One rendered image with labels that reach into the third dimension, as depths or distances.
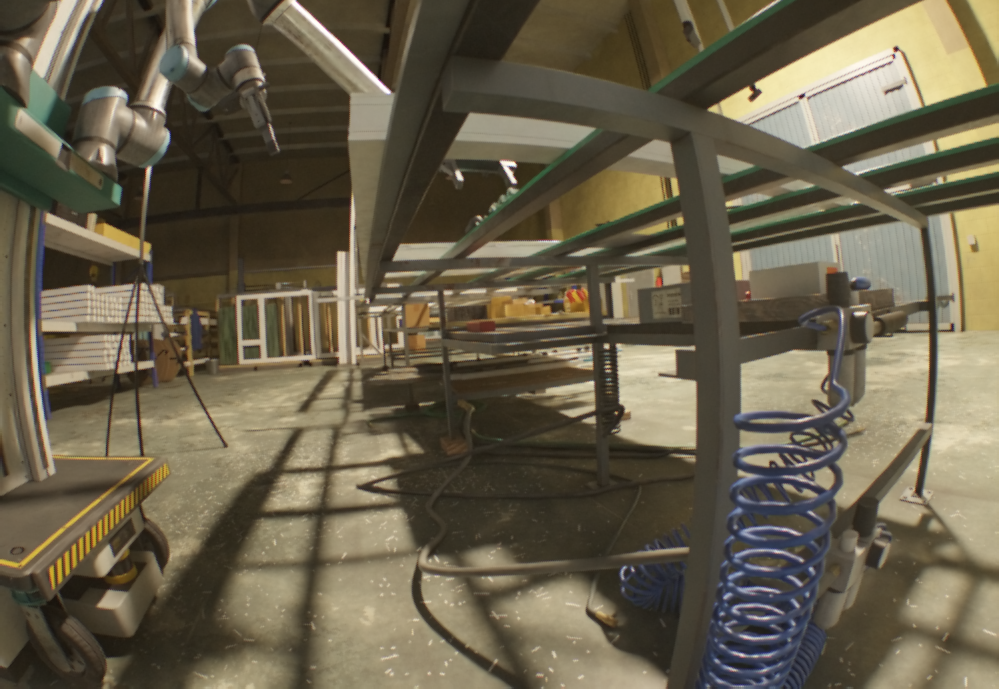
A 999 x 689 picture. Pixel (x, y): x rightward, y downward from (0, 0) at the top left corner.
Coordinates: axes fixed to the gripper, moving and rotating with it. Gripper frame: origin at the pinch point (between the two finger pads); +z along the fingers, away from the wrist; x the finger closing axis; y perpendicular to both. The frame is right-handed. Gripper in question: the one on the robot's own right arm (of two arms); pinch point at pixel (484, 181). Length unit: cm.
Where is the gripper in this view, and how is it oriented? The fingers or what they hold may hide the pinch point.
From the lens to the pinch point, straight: 100.2
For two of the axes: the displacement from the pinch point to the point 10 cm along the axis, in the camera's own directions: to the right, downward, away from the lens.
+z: 2.9, 7.6, -5.8
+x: -9.2, 0.7, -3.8
